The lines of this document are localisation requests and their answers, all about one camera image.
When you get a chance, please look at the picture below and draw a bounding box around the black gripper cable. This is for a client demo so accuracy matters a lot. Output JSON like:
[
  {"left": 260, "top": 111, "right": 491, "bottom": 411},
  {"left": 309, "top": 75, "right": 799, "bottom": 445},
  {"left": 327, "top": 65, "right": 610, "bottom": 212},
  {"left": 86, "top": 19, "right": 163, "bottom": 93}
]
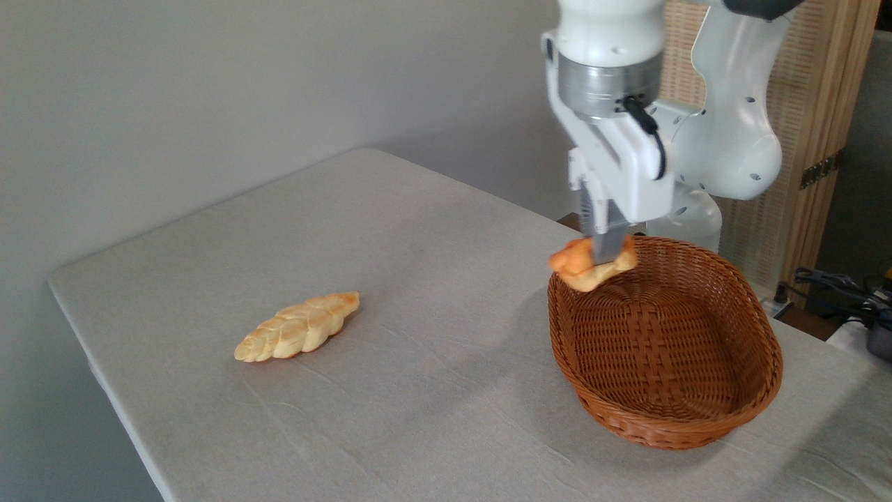
[{"left": 620, "top": 96, "right": 668, "bottom": 181}]

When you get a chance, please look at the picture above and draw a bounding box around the grey tablecloth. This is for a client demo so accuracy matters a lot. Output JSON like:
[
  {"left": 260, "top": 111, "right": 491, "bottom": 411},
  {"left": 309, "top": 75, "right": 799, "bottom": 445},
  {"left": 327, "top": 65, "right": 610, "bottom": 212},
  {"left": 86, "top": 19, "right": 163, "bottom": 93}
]
[{"left": 47, "top": 146, "right": 892, "bottom": 502}]

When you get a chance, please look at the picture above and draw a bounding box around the round orange knotted bread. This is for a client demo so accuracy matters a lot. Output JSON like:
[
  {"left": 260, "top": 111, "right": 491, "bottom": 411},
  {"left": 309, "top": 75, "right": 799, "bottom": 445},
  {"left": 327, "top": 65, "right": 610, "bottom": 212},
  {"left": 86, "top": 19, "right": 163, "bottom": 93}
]
[{"left": 548, "top": 235, "right": 639, "bottom": 293}]

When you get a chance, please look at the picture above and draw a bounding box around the long braided pale bread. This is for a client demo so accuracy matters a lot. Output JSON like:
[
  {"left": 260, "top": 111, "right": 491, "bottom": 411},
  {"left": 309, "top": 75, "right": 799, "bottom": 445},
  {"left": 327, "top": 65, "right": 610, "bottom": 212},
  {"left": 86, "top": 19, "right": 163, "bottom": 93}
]
[{"left": 234, "top": 291, "right": 361, "bottom": 363}]

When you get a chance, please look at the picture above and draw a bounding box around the dark metal screen hinge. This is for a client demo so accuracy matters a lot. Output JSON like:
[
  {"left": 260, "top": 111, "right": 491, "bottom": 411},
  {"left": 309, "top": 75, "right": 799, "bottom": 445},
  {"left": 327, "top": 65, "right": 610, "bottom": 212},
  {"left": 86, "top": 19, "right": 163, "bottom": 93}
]
[{"left": 799, "top": 149, "right": 845, "bottom": 190}]

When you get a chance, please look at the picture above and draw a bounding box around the black cable bundle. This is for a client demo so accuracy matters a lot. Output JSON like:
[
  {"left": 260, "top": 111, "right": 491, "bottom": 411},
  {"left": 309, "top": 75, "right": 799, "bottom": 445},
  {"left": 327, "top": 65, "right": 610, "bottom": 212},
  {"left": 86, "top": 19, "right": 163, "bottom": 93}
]
[{"left": 774, "top": 266, "right": 892, "bottom": 330}]

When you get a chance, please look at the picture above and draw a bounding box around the brown oval wicker basket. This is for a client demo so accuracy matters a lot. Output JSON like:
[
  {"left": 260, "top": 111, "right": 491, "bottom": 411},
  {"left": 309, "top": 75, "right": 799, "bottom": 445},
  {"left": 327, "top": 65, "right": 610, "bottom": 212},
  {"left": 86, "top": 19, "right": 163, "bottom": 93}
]
[{"left": 547, "top": 236, "right": 784, "bottom": 450}]

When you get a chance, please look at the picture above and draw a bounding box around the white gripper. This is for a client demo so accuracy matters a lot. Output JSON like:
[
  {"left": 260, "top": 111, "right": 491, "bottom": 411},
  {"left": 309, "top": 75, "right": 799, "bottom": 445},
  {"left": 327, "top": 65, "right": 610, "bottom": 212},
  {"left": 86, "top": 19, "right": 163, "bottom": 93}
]
[{"left": 542, "top": 31, "right": 676, "bottom": 266}]

